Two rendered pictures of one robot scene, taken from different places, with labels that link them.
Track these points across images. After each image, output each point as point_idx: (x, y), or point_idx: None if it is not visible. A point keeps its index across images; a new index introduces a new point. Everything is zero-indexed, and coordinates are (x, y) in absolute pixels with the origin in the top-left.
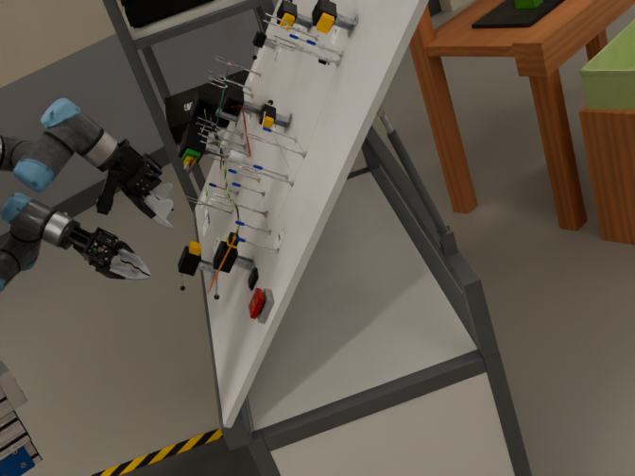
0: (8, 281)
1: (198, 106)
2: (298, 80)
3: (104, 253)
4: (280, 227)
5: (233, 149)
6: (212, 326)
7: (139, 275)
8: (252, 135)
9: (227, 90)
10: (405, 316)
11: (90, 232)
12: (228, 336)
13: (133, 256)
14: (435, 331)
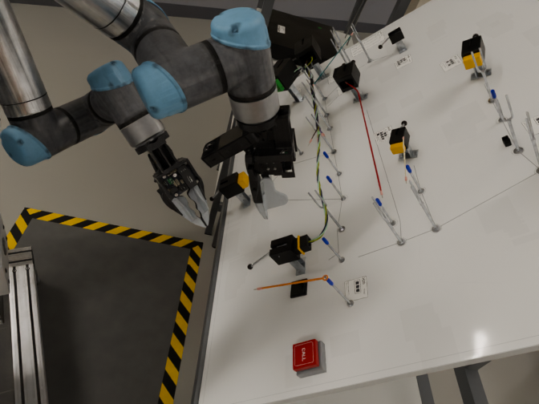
0: (57, 153)
1: (307, 50)
2: (438, 119)
3: (177, 187)
4: (362, 274)
5: (322, 118)
6: (221, 260)
7: (196, 220)
8: (412, 186)
9: (350, 64)
10: None
11: (175, 158)
12: (238, 305)
13: (204, 204)
14: (396, 387)
